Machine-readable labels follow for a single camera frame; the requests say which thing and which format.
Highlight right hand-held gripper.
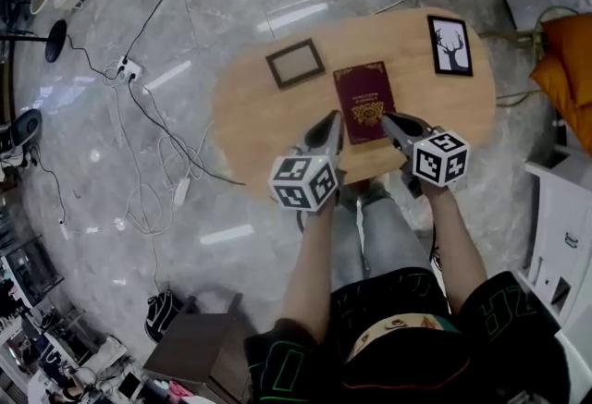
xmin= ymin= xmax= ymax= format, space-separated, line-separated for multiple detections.
xmin=381 ymin=112 xmax=471 ymax=198

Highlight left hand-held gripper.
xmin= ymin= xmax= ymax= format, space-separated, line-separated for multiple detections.
xmin=267 ymin=109 xmax=348 ymax=232

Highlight maroon book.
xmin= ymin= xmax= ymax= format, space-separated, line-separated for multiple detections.
xmin=332 ymin=61 xmax=398 ymax=146

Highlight person's right forearm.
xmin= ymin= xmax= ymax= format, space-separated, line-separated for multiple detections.
xmin=423 ymin=184 xmax=489 ymax=316

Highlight person's left forearm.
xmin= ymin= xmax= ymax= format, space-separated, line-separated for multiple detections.
xmin=279 ymin=196 xmax=346 ymax=343

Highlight oval wooden table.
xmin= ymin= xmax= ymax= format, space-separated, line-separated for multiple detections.
xmin=210 ymin=6 xmax=499 ymax=201

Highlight person's gray jeans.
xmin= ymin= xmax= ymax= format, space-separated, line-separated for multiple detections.
xmin=333 ymin=182 xmax=435 ymax=288

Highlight white power adapter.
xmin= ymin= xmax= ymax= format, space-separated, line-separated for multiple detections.
xmin=173 ymin=178 xmax=192 ymax=207

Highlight orange cushion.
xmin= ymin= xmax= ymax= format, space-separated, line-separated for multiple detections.
xmin=529 ymin=53 xmax=592 ymax=142
xmin=538 ymin=13 xmax=592 ymax=108

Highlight white vanity cabinet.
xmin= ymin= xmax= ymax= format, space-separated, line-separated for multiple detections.
xmin=515 ymin=145 xmax=592 ymax=335

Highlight white power strip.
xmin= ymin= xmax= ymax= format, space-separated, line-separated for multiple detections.
xmin=117 ymin=55 xmax=144 ymax=80

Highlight person's black shirt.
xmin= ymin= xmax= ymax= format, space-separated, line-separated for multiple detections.
xmin=244 ymin=267 xmax=573 ymax=404

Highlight black backpack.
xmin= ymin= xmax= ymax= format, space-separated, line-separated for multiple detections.
xmin=145 ymin=290 xmax=187 ymax=345

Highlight brown wooden cabinet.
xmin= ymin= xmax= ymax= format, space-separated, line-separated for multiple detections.
xmin=142 ymin=293 xmax=253 ymax=399

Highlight black floor lamp base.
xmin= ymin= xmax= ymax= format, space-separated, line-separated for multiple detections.
xmin=0 ymin=18 xmax=68 ymax=65

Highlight gray speaker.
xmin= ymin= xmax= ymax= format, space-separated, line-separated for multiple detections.
xmin=8 ymin=108 xmax=44 ymax=149

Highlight brown picture frame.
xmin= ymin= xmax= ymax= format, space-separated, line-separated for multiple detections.
xmin=265 ymin=38 xmax=327 ymax=91

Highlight black deer picture frame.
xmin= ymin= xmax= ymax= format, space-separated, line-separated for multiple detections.
xmin=426 ymin=15 xmax=475 ymax=78

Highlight metal wire chair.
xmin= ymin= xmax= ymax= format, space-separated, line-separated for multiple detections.
xmin=480 ymin=6 xmax=582 ymax=110

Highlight white cable tangle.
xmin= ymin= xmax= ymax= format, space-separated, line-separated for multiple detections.
xmin=58 ymin=82 xmax=216 ymax=238

